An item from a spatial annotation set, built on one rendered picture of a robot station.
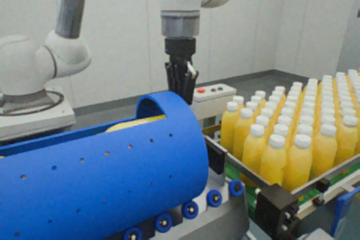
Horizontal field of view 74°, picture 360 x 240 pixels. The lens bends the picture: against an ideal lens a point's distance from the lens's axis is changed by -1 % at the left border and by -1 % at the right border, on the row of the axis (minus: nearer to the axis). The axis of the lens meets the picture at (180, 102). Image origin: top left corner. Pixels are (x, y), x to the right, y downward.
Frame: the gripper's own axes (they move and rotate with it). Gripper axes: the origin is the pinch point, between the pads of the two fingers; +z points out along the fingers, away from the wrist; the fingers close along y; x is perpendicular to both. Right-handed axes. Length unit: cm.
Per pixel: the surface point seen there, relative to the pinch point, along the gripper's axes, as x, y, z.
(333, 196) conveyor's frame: -39, -25, 26
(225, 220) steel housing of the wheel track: -5.9, -14.4, 27.1
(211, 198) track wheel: -2.0, -12.6, 19.0
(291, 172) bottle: -25.2, -18.5, 15.9
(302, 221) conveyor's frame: -24.3, -25.0, 27.7
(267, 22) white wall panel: -372, 292, 2
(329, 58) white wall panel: -417, 180, 57
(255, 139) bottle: -20.8, -8.4, 9.1
